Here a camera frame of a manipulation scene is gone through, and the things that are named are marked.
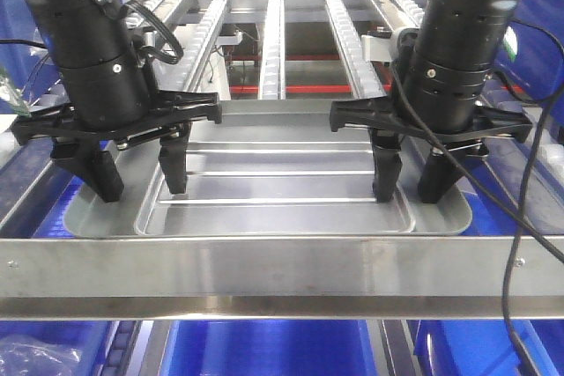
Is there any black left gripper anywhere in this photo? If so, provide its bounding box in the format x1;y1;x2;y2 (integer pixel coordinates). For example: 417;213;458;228
11;90;222;203

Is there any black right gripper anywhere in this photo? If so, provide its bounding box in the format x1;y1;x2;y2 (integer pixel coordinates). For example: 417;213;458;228
330;97;531;203

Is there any small silver metal tray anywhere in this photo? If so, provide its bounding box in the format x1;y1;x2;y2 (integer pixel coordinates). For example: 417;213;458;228
134;141;415;238

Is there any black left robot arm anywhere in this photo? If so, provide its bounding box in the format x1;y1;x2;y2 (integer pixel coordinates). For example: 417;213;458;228
12;0;221;203

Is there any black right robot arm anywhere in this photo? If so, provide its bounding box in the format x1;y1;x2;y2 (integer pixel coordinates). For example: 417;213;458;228
330;0;532;203

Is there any large grey metal tray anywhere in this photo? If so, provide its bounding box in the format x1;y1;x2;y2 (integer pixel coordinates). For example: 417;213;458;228
62;99;473;239

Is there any right inner roller track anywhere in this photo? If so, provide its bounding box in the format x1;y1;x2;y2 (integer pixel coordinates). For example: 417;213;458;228
325;0;386;99

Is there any left inner roller track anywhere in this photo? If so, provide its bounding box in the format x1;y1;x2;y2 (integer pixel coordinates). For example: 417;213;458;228
168;0;228;92

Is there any steel front crossbar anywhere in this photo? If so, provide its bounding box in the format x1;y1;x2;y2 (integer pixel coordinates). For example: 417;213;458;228
1;236;511;320

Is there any blue bin upper left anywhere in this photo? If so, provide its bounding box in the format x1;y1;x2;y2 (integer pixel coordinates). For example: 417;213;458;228
1;0;139;127

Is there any blue bin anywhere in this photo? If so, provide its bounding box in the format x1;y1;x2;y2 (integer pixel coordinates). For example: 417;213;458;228
495;0;563;99
1;321;117;375
160;320;377;375
408;320;563;375
1;0;139;127

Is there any centre roller track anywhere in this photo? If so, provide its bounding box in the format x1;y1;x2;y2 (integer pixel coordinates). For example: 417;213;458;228
258;0;286;100

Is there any blue bin upper right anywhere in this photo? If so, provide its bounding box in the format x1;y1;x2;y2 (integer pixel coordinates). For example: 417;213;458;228
495;0;563;99

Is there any blue bin lower right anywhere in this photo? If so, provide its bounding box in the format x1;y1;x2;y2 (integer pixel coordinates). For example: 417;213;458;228
408;320;563;375

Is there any blue bin lower left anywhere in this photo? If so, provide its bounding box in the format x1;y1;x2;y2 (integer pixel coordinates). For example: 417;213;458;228
1;321;117;375

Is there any blue bin lower centre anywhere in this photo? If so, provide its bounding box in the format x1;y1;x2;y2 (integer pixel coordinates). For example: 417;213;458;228
160;320;377;375

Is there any clear plastic bag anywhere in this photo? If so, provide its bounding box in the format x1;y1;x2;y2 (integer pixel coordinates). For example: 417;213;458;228
1;335;83;375

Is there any right steel divider rail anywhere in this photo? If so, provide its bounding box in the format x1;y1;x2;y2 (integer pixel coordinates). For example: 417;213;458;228
357;0;564;236

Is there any steel divider rail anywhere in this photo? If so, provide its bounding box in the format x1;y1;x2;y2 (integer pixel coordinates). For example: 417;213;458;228
357;0;564;236
0;0;196;237

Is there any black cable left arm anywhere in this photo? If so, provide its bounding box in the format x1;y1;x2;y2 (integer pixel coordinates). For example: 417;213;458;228
119;0;185;65

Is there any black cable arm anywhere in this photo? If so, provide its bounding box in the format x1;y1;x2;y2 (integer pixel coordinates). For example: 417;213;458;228
389;0;564;376
119;0;185;65

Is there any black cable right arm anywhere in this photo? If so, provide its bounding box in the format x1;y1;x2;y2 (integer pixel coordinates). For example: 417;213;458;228
389;0;564;376

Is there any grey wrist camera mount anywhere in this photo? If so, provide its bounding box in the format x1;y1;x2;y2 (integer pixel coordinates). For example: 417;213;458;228
361;26;419;63

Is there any left steel divider rail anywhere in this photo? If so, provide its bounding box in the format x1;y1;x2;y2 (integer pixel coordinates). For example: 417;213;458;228
0;0;196;237

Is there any red floor frame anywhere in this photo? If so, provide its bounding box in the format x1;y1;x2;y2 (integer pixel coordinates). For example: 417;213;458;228
226;27;525;95

